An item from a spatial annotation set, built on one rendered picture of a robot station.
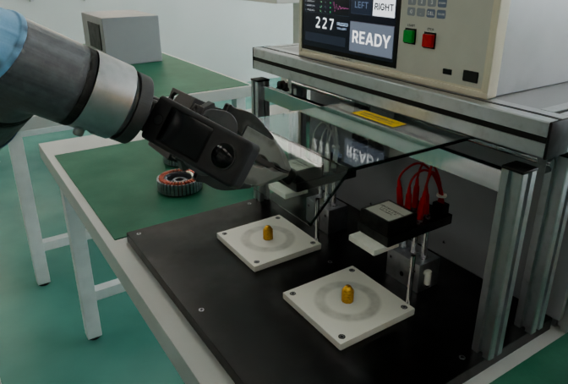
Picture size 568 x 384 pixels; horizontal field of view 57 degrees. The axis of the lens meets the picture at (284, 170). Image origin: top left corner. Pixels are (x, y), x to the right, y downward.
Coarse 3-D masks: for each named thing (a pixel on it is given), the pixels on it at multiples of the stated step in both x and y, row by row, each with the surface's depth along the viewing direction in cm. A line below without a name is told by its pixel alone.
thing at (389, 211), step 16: (368, 208) 83; (384, 208) 83; (400, 208) 83; (368, 224) 82; (384, 224) 79; (400, 224) 79; (416, 224) 82; (432, 224) 84; (352, 240) 82; (368, 240) 81; (384, 240) 79; (400, 240) 80; (416, 240) 88
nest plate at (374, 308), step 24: (312, 288) 86; (336, 288) 86; (360, 288) 86; (384, 288) 86; (312, 312) 80; (336, 312) 80; (360, 312) 80; (384, 312) 80; (408, 312) 80; (336, 336) 75; (360, 336) 76
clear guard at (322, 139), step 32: (288, 128) 74; (320, 128) 74; (352, 128) 74; (384, 128) 74; (416, 128) 74; (288, 160) 67; (320, 160) 63; (352, 160) 62; (384, 160) 62; (288, 192) 64; (320, 192) 60
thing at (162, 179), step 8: (160, 176) 130; (168, 176) 132; (176, 176) 134; (184, 176) 134; (192, 176) 130; (160, 184) 127; (168, 184) 126; (176, 184) 126; (184, 184) 126; (192, 184) 127; (200, 184) 130; (160, 192) 128; (168, 192) 127; (176, 192) 126; (184, 192) 127; (192, 192) 128
